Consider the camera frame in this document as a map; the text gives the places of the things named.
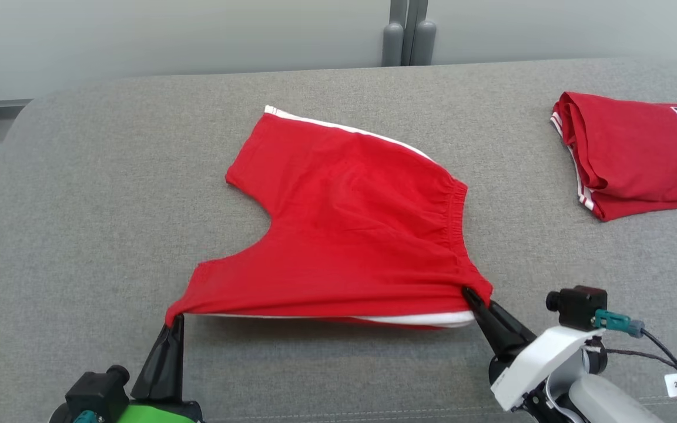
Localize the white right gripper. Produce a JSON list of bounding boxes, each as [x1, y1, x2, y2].
[[462, 286, 606, 412]]

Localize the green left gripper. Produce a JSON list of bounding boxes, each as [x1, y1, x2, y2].
[[116, 314, 204, 423]]

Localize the red shorts with white sides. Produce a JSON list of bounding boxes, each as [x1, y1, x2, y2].
[[165, 105, 494, 330]]

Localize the red shirt with white sleeves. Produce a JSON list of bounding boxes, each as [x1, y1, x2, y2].
[[550, 91, 677, 222]]

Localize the grey fabric sofa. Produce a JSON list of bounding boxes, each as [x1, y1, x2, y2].
[[0, 57, 677, 423]]

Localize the teal right cable connector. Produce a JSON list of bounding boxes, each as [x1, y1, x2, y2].
[[594, 310, 646, 338]]

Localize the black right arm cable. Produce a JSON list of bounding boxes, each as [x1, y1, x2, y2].
[[603, 329, 677, 423]]

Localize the grey partition post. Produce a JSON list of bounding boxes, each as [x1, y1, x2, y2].
[[381, 0, 437, 67]]

